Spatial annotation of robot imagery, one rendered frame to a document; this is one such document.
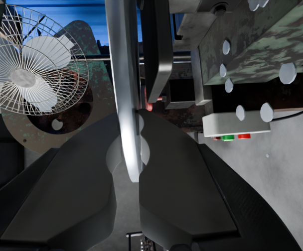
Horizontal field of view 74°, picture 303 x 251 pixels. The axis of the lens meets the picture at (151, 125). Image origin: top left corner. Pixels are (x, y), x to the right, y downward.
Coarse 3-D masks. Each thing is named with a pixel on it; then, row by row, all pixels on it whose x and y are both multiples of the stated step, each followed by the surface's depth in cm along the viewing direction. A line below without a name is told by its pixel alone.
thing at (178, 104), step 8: (168, 80) 50; (176, 80) 50; (184, 80) 51; (192, 80) 51; (168, 88) 51; (176, 88) 50; (184, 88) 50; (192, 88) 51; (168, 96) 52; (176, 96) 50; (184, 96) 50; (192, 96) 50; (168, 104) 52; (176, 104) 52; (184, 104) 53; (192, 104) 54
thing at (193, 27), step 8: (176, 16) 38; (184, 16) 34; (192, 16) 34; (200, 16) 34; (208, 16) 34; (216, 16) 34; (176, 24) 39; (184, 24) 36; (192, 24) 36; (200, 24) 36; (208, 24) 37; (176, 32) 39; (184, 32) 39; (192, 32) 39; (200, 32) 39; (176, 40) 41; (184, 40) 42; (192, 40) 42; (200, 40) 42; (176, 48) 45; (184, 48) 45; (192, 48) 46
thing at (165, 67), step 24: (144, 0) 23; (168, 0) 16; (192, 0) 26; (216, 0) 26; (240, 0) 26; (144, 24) 25; (168, 24) 16; (144, 48) 28; (168, 48) 16; (168, 72) 17
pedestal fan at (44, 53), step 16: (16, 16) 85; (0, 48) 93; (32, 48) 88; (48, 48) 94; (64, 48) 97; (80, 48) 98; (0, 64) 94; (16, 64) 97; (32, 64) 98; (48, 64) 102; (64, 64) 105; (0, 80) 96; (16, 80) 94; (32, 80) 96; (0, 96) 108; (32, 96) 111; (48, 96) 105; (16, 112) 114
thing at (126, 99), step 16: (112, 0) 8; (128, 0) 9; (112, 16) 8; (128, 16) 9; (112, 32) 8; (128, 32) 8; (112, 48) 8; (128, 48) 8; (112, 64) 8; (128, 64) 9; (128, 80) 9; (128, 96) 9; (128, 112) 10; (128, 128) 10; (128, 144) 11; (128, 160) 12
